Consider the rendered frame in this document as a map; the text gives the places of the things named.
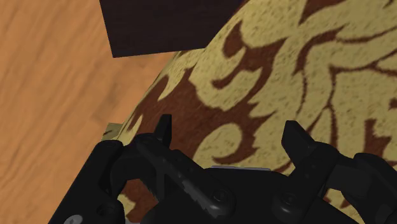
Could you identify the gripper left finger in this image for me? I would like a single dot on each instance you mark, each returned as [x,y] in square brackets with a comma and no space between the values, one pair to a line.
[183,178]

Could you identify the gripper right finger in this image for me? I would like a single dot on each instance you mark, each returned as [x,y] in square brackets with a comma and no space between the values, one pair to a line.
[313,161]

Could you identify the yellow brown patterned sofa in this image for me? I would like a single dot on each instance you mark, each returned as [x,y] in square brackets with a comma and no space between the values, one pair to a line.
[279,80]

